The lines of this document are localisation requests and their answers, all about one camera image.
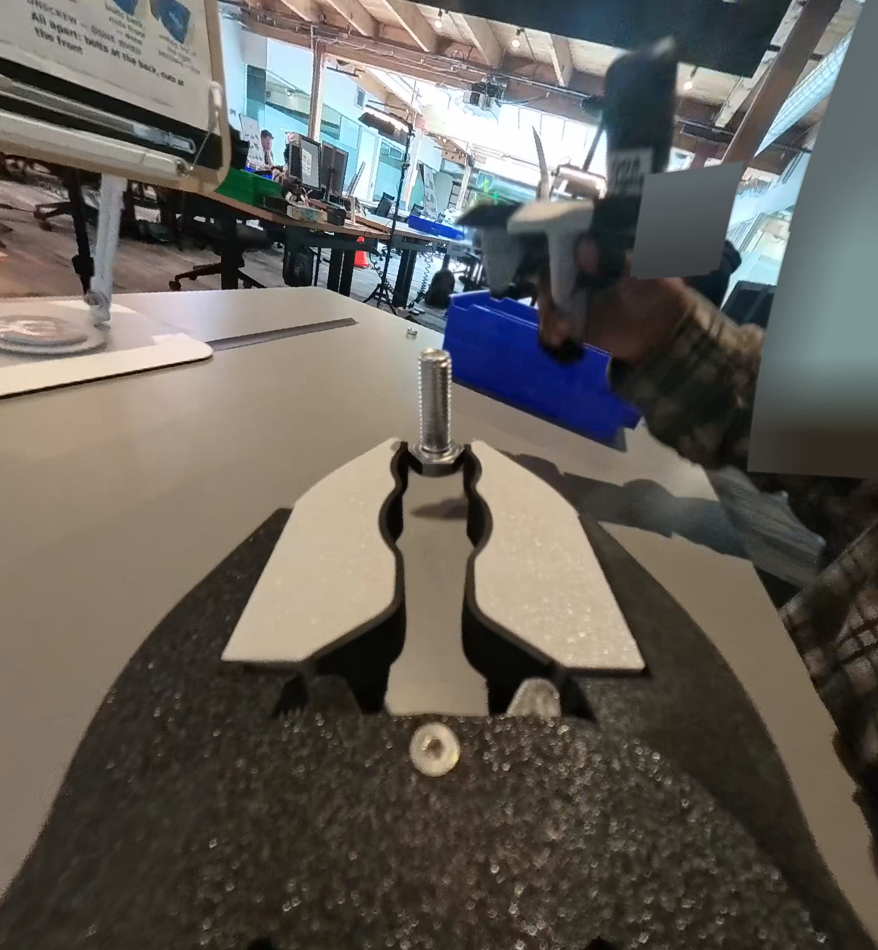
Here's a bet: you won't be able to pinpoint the person's right forearm plaid sleeve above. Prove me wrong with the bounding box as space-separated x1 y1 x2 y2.
606 293 767 470

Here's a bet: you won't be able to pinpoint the green plastic bins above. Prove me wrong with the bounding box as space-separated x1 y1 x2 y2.
216 169 293 210

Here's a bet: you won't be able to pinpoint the black computer monitor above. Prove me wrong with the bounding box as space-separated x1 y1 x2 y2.
320 141 352 203

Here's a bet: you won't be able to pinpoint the wooden desk with black legs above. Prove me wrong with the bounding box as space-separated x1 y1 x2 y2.
212 189 390 299

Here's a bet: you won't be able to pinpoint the blue parts bin with divider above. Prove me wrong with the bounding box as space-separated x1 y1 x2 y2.
442 289 642 451

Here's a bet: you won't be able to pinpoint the black tripod light stand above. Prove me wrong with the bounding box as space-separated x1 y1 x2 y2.
357 111 427 314

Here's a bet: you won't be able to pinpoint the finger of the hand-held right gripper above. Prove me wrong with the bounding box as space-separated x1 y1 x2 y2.
506 194 597 322
455 202 519 230

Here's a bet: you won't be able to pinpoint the white document stand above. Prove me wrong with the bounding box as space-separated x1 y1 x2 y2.
0 0 234 407

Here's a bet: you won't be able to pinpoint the silver hex bolt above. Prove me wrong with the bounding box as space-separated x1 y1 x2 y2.
409 349 464 477

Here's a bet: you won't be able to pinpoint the printed instruction sheet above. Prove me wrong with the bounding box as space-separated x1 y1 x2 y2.
0 0 215 132

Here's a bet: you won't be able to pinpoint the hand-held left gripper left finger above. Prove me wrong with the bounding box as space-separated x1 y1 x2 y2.
220 436 406 672

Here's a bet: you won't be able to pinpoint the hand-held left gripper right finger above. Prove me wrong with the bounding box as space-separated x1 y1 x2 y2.
466 441 648 676

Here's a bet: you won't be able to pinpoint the person's right hand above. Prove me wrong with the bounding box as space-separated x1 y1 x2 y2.
537 247 683 368

